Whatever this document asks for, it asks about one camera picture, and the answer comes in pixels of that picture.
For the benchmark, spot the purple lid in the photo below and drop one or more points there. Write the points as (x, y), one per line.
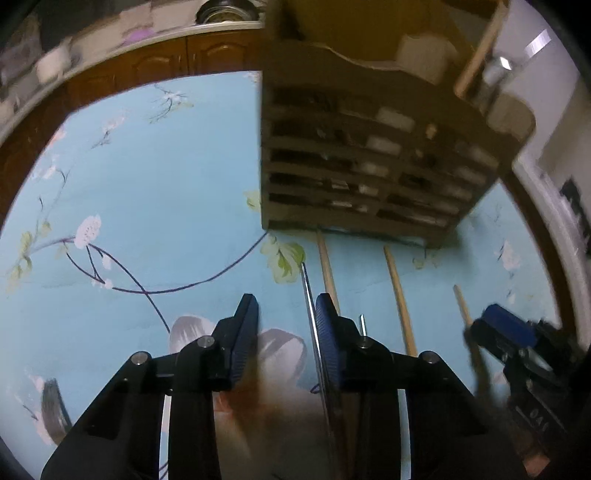
(138, 34)

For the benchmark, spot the metal chopstick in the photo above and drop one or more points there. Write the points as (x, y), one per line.
(310, 314)

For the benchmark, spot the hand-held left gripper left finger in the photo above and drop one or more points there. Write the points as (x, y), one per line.
(247, 332)

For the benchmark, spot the wooden utensil holder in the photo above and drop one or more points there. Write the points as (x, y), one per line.
(369, 161)

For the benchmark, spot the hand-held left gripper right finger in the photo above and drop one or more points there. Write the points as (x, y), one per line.
(325, 332)

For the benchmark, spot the light wooden chopstick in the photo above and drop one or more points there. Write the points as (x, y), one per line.
(398, 295)
(326, 267)
(462, 303)

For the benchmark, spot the blue floral tablecloth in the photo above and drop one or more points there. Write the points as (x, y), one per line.
(161, 207)

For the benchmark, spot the dark wooden chopstick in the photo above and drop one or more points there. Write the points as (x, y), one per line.
(480, 50)

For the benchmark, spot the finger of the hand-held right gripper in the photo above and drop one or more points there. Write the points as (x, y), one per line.
(508, 323)
(485, 339)

